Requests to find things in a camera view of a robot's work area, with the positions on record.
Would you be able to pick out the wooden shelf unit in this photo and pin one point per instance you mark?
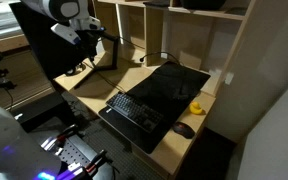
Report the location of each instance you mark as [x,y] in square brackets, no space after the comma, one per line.
[190,33]

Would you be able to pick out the white paper tag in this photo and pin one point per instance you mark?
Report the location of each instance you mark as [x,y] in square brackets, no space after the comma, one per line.
[229,78]

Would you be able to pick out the yellow rubber duck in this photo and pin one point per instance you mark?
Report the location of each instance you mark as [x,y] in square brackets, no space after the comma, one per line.
[195,108]

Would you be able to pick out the bed with grey mattress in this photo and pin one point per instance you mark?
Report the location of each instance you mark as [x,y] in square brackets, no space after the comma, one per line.
[0,20]

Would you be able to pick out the black gooseneck microphone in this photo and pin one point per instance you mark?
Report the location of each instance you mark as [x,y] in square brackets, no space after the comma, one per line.
[157,53]

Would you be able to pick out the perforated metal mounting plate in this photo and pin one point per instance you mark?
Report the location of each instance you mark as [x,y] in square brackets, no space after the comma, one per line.
[72,153]

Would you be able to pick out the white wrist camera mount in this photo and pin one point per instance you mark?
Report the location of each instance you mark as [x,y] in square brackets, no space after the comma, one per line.
[65,33]

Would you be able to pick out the black and red mouse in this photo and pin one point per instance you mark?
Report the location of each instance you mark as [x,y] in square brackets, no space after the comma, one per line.
[183,129]

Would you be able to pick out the dark grey mechanical keyboard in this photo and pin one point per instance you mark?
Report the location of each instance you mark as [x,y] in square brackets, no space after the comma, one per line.
[134,111]

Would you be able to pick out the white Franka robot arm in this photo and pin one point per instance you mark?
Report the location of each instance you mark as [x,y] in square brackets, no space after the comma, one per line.
[64,8]

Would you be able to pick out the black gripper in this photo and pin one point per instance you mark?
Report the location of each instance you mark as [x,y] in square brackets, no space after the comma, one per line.
[85,41]

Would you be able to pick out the black box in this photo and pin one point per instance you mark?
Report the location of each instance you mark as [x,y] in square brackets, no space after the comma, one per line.
[39,110]

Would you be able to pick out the black monitor stand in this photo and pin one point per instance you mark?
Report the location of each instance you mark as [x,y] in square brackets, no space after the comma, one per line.
[112,50]

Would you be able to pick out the flat black tray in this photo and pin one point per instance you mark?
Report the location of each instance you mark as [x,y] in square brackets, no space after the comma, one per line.
[157,3]

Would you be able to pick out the black desk mat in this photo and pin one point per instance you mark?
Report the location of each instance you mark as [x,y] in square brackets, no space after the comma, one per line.
[170,90]

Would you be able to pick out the black and red clamp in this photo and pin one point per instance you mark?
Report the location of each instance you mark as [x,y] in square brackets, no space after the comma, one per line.
[90,163]
[59,136]

